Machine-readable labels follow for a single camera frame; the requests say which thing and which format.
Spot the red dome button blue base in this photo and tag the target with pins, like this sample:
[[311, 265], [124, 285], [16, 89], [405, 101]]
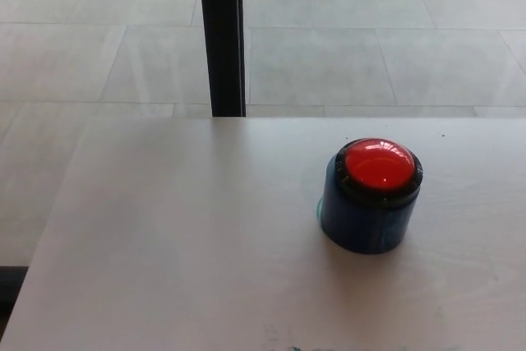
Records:
[[380, 168]]

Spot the black vertical post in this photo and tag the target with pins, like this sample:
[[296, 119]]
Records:
[[222, 38]]

